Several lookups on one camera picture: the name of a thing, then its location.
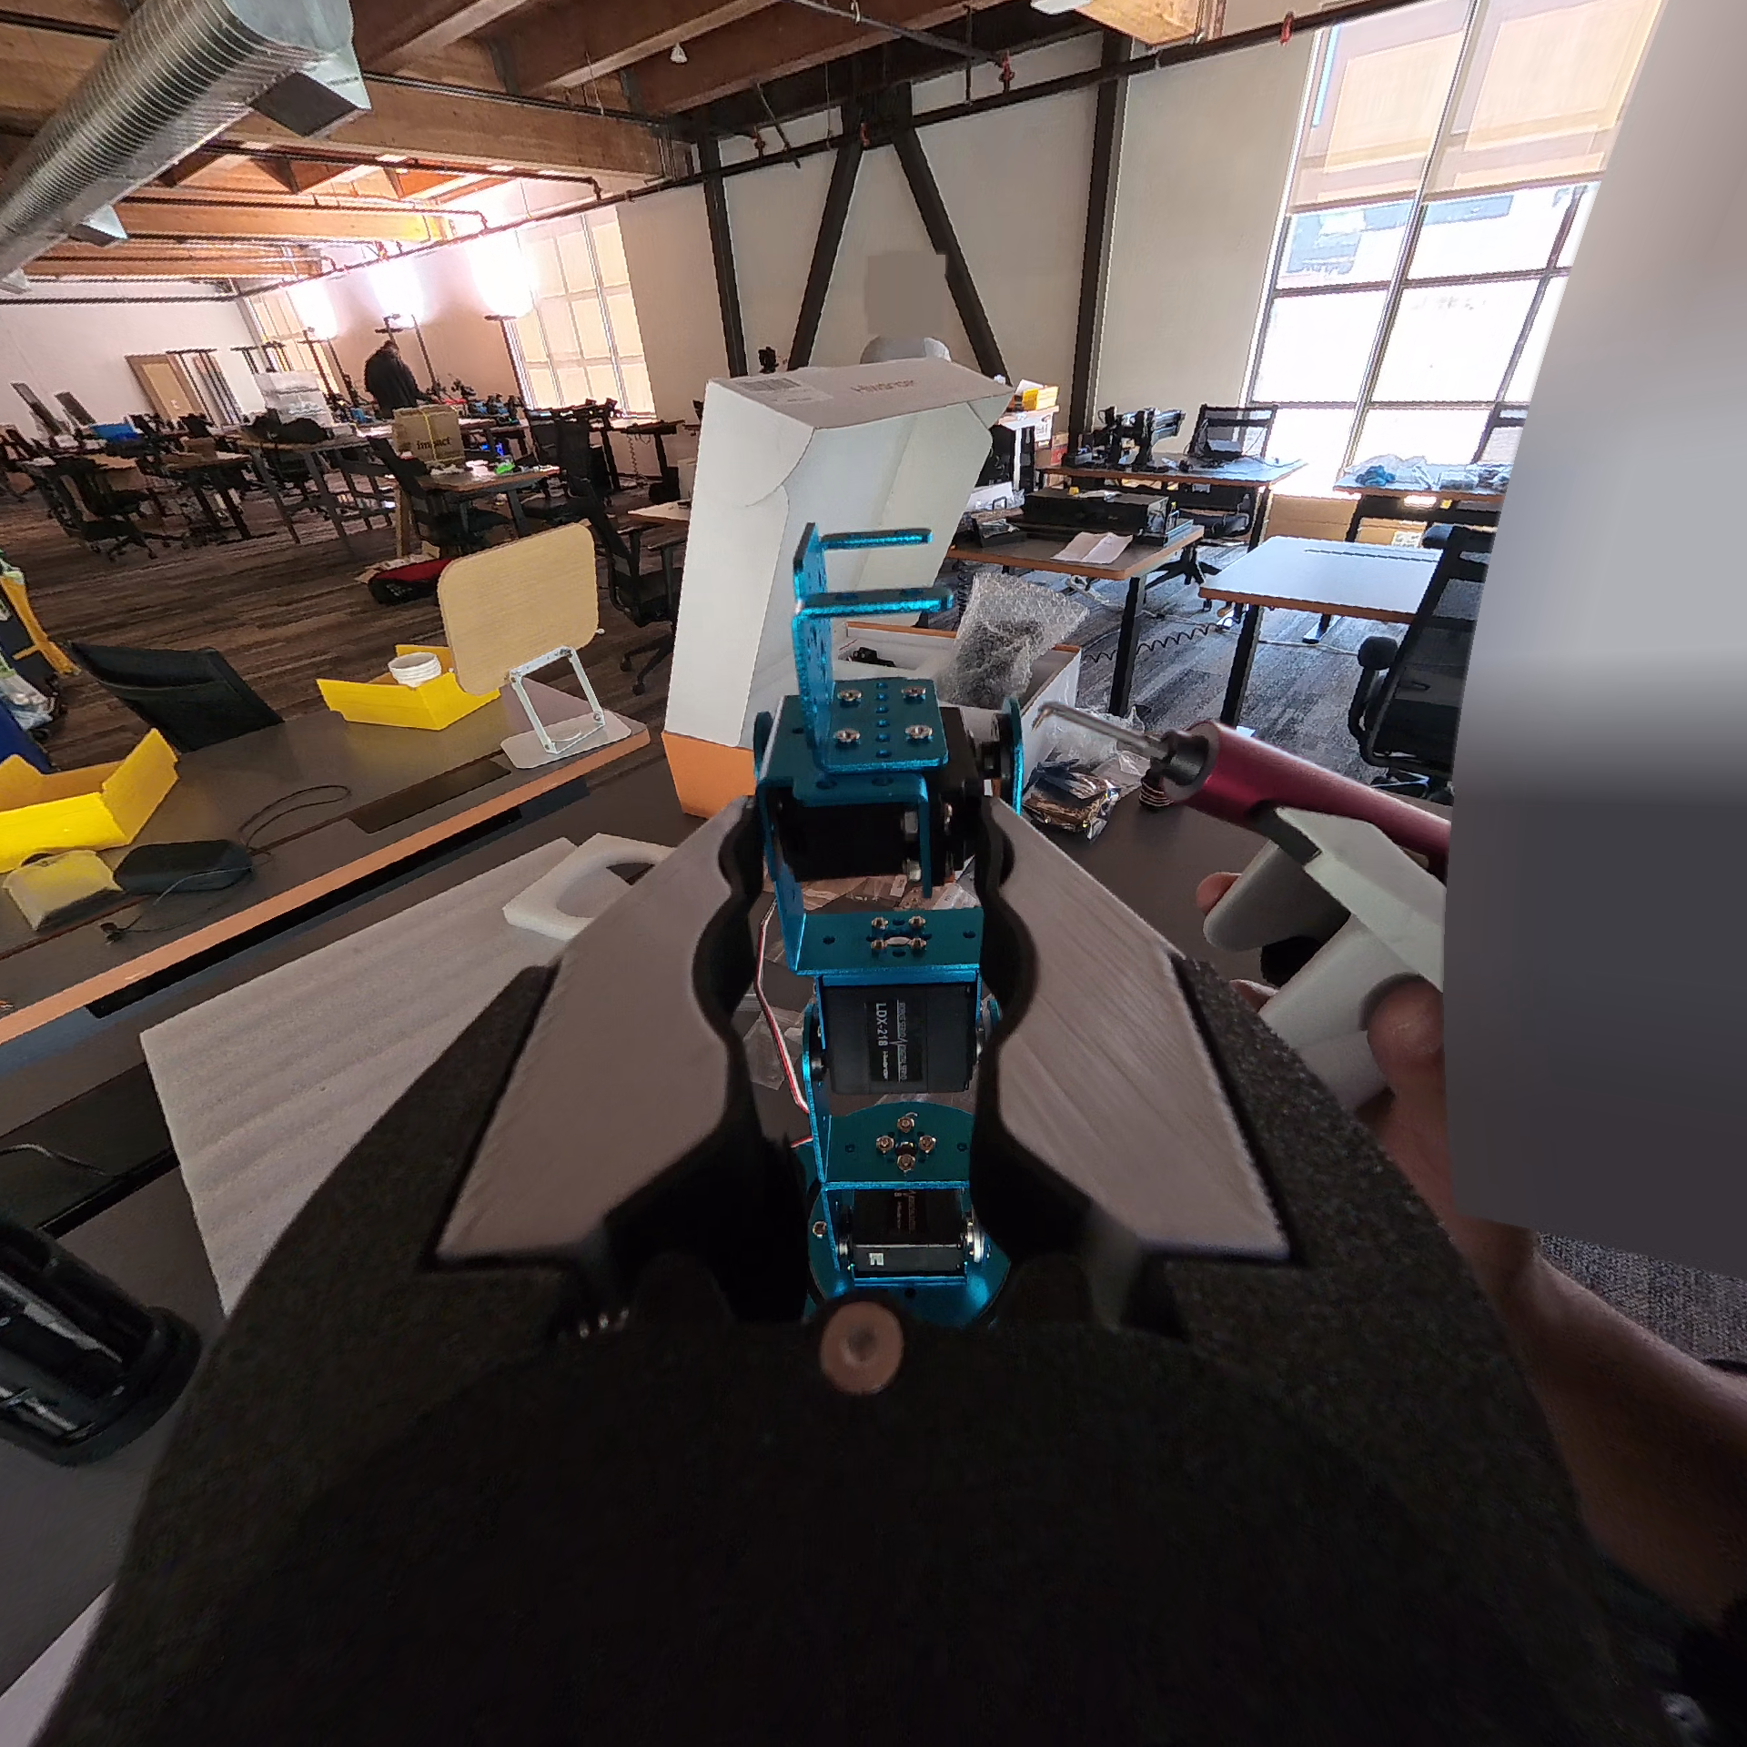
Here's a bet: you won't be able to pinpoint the blue toy robot arm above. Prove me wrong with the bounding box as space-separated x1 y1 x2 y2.
755 524 1023 1330

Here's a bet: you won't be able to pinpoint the office desk with monitors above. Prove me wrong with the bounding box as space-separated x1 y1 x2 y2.
1034 452 1307 549

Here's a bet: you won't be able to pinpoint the red electric screwdriver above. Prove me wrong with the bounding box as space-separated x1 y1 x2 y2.
1031 701 1453 876

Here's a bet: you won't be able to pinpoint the white cardboard box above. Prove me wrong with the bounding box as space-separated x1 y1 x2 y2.
664 361 1088 822

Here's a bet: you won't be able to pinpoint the black office chair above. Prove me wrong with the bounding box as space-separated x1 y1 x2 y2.
584 474 686 674
1349 524 1498 798

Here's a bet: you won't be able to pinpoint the clear parts packet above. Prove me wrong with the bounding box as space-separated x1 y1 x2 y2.
1023 753 1151 839

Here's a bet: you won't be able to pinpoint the silver air duct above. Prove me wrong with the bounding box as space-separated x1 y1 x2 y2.
0 0 373 282

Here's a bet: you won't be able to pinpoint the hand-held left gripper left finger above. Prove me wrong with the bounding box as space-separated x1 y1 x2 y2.
438 798 818 1330

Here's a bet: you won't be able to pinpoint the beige roller blinds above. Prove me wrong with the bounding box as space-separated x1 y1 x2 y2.
1289 0 1668 214

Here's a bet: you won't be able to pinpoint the yellow plastic bin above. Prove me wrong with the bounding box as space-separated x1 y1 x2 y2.
0 731 179 876
316 647 503 734

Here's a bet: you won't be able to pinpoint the black steel brace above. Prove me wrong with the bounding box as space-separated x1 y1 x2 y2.
693 121 1015 387

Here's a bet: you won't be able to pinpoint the pale yellow pouch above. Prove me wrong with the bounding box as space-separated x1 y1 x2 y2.
0 850 134 934

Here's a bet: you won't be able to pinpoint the grey desk with wooden edge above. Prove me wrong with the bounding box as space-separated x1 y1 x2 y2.
0 701 655 1045

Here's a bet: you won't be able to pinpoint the white foam sheet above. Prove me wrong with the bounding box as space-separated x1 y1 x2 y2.
143 839 717 1315

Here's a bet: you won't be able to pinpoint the black screwdriver bit holder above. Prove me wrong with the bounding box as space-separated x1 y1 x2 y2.
0 1215 201 1470

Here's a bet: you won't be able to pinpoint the black computer mouse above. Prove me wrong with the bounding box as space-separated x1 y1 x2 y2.
111 839 254 898

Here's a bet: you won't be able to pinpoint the office desk with wooden edge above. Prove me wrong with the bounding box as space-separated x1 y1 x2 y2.
947 524 1208 719

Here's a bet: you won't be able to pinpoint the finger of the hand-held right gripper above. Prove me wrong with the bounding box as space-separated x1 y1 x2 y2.
1201 807 1453 1110

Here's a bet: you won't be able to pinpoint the white foam block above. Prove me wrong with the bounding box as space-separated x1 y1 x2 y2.
503 832 673 943

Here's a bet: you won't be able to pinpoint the black equipment box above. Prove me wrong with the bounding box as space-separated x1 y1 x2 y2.
1022 489 1171 536

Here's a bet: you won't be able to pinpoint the white table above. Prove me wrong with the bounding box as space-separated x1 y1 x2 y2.
1201 533 1453 731

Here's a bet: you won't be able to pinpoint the person's right hand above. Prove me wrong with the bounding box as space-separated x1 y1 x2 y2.
1194 871 1747 1627

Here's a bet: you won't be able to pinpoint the clear bubble wrap bag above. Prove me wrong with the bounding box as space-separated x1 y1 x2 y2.
947 572 1088 707

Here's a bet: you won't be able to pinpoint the black cable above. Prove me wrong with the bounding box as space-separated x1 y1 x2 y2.
239 781 352 850

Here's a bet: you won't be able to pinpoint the large grid window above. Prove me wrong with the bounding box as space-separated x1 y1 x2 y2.
1243 177 1601 480

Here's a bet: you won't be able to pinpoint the wooden panel on metal stand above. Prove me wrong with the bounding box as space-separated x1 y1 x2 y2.
438 522 653 772

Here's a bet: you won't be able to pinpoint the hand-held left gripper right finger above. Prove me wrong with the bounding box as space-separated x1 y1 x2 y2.
970 803 1294 1336

